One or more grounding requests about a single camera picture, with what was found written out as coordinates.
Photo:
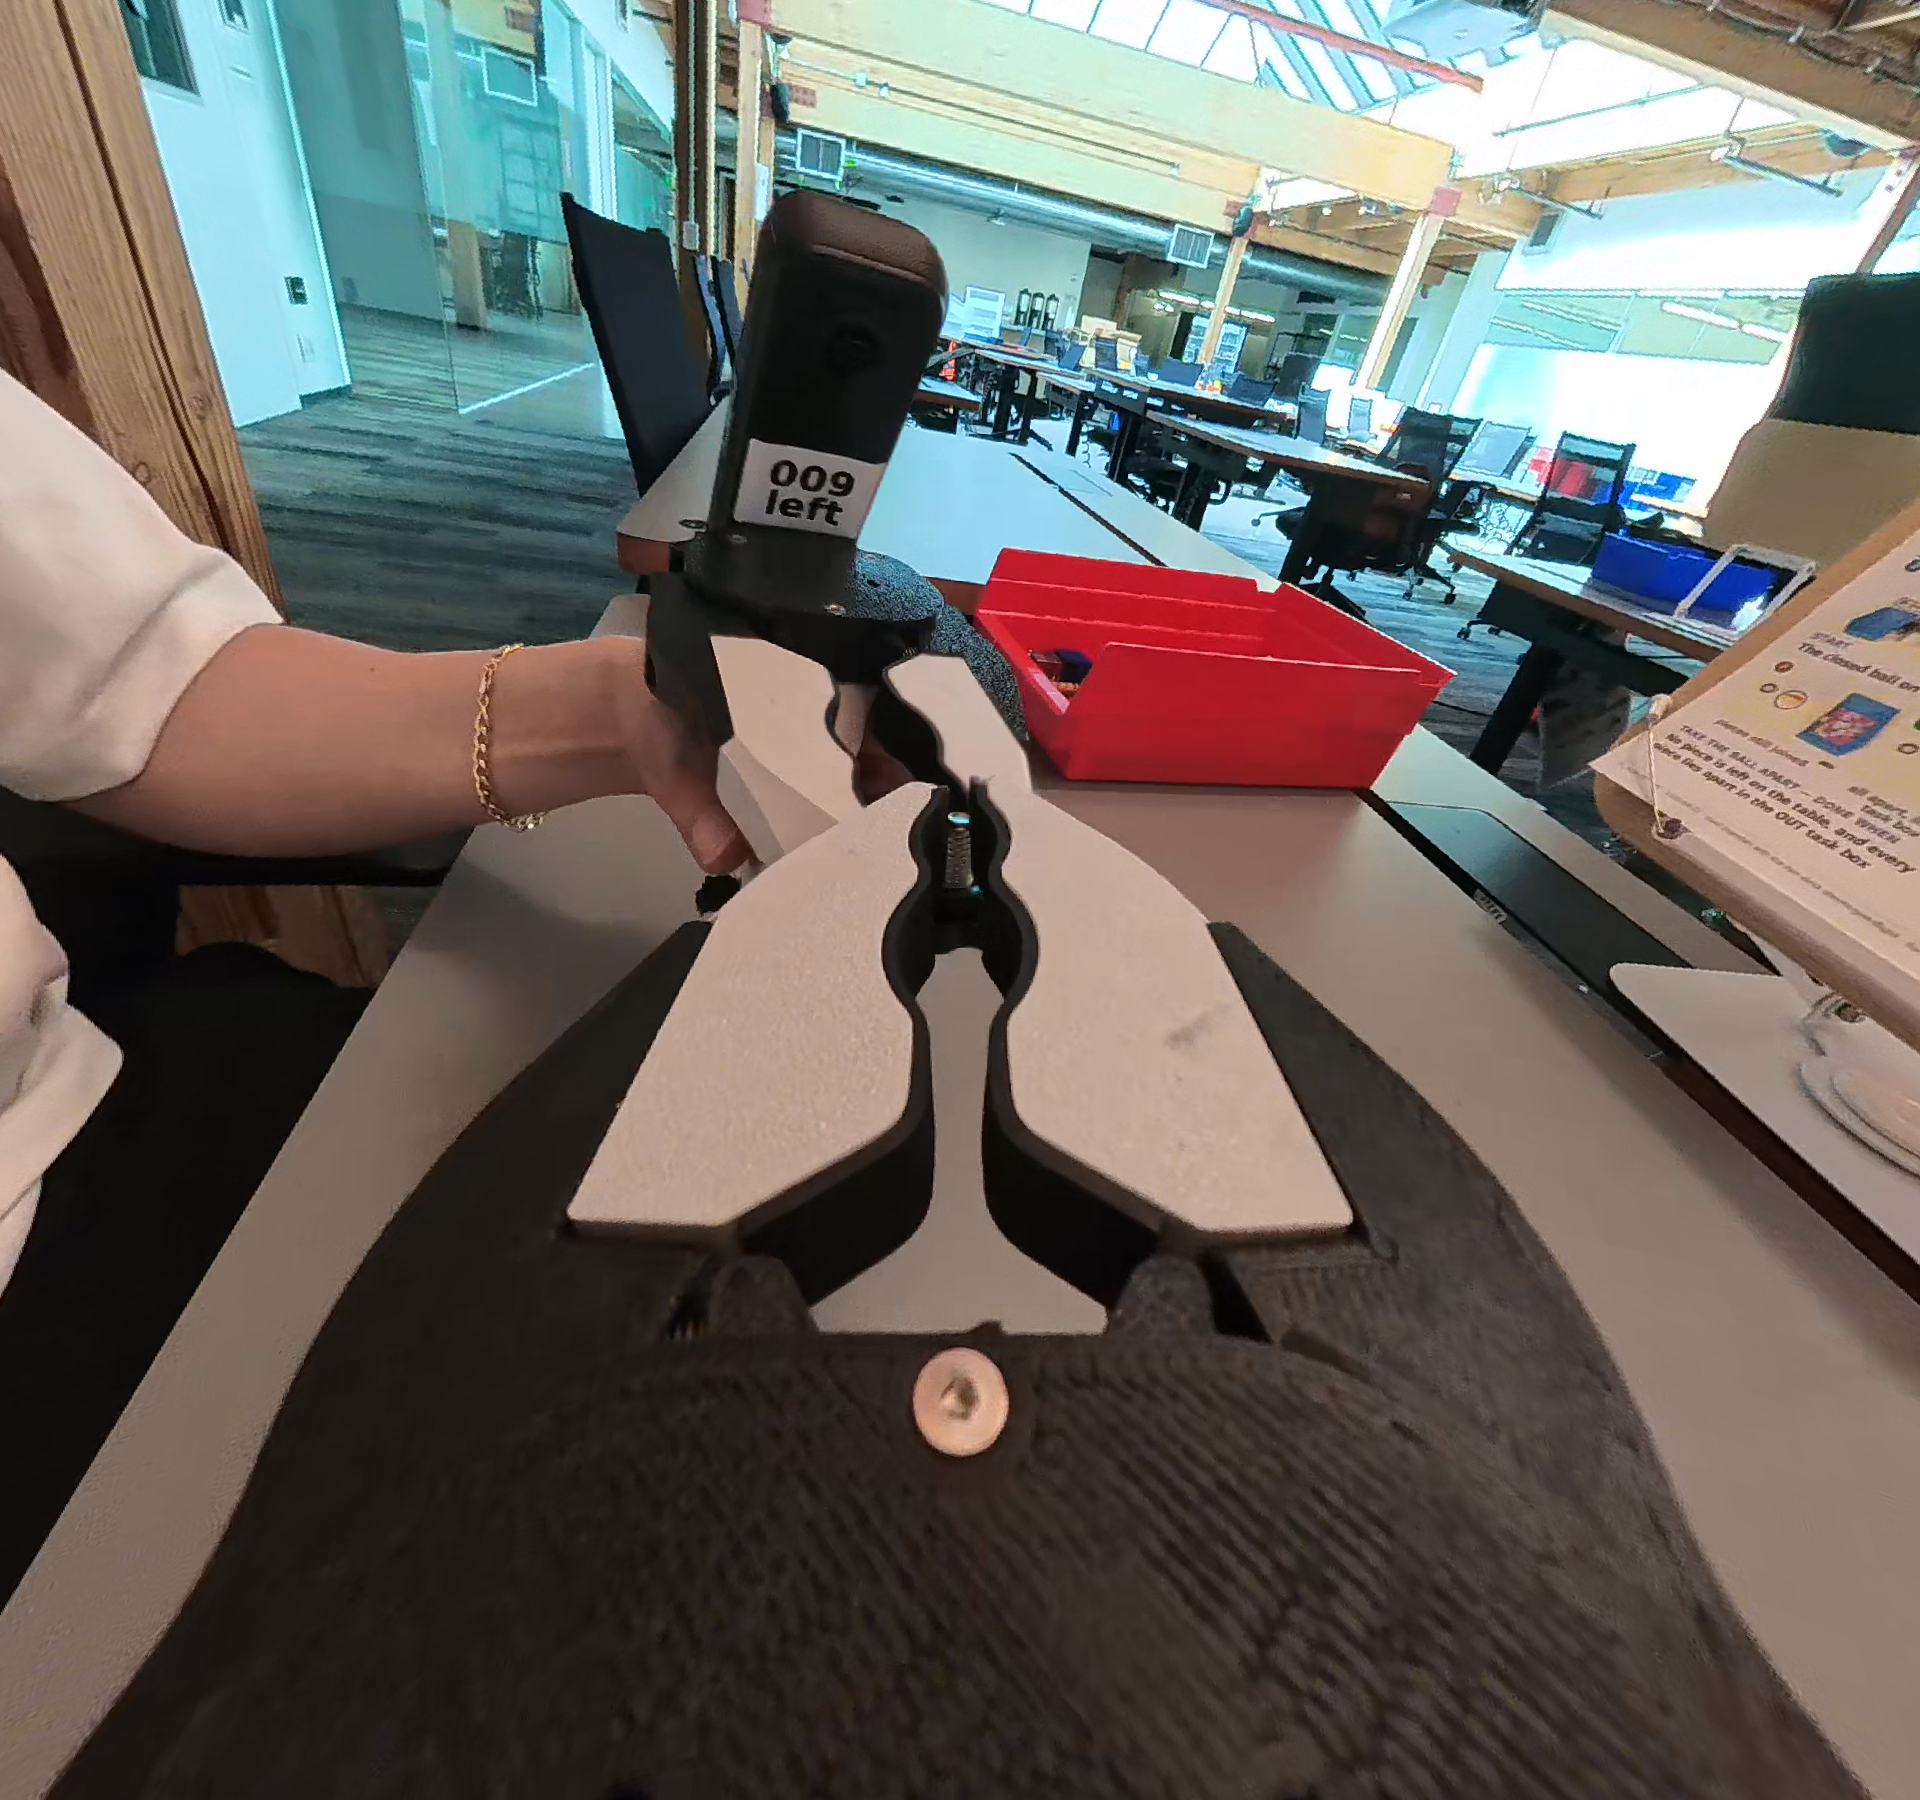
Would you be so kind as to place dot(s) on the instruction sheet board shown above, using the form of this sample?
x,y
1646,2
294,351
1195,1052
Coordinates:
x,y
1786,780

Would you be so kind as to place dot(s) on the red plastic bin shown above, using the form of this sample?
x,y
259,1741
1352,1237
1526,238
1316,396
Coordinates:
x,y
1217,677

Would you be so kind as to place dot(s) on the person's left hand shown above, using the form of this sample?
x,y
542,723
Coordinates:
x,y
676,766

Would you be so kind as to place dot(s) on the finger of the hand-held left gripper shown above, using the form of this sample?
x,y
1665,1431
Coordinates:
x,y
966,729
786,751

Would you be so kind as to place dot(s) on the wooden pillar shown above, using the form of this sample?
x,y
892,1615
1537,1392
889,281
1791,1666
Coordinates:
x,y
121,241

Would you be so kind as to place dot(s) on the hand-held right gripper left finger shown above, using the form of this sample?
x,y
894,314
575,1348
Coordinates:
x,y
751,1082

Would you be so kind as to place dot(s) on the black chair armrest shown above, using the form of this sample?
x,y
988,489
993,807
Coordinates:
x,y
228,858

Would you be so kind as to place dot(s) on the black knob with metal screw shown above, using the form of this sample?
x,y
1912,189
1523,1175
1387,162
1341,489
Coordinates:
x,y
954,871

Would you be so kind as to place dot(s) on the person's left forearm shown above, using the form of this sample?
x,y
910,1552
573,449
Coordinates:
x,y
361,751

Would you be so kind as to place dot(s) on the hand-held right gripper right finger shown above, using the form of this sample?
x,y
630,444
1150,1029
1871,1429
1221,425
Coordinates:
x,y
1171,1082

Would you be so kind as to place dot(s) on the grey desk with wooden edge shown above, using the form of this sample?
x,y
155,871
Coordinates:
x,y
961,495

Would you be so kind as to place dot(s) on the blue plastic bin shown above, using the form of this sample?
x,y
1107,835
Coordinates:
x,y
1689,571

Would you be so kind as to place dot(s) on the white stand base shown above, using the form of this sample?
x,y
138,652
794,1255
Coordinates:
x,y
1786,1067

